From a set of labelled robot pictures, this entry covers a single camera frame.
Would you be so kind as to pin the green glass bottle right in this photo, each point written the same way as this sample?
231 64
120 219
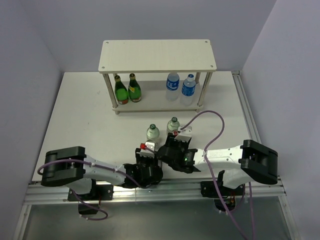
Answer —
134 89

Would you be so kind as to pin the white two-tier shelf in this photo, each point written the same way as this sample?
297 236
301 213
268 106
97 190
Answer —
151 61

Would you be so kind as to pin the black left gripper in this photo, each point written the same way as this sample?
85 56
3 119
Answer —
138 157

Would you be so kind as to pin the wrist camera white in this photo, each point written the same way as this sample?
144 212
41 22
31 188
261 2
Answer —
148 146
183 134

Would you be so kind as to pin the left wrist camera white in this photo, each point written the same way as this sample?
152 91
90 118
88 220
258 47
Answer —
148 146

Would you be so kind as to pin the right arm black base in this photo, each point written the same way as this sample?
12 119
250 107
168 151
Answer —
233 198

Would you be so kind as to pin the green glass bottle left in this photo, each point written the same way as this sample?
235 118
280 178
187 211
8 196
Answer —
120 91

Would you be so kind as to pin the aluminium rail frame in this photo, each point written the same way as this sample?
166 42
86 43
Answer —
81 114

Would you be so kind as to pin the blue label water bottle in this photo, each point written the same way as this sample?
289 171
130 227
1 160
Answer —
188 90
172 86

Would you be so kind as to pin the clear glass bottle green cap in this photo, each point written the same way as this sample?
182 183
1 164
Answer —
153 134

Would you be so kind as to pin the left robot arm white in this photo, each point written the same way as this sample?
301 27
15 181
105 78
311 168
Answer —
73 168

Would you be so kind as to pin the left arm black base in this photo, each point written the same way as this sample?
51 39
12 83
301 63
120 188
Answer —
89 204

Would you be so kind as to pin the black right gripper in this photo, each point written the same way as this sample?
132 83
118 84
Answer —
170 141

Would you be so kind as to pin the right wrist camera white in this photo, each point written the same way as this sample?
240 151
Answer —
183 134

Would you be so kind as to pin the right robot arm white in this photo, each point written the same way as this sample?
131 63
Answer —
250 161

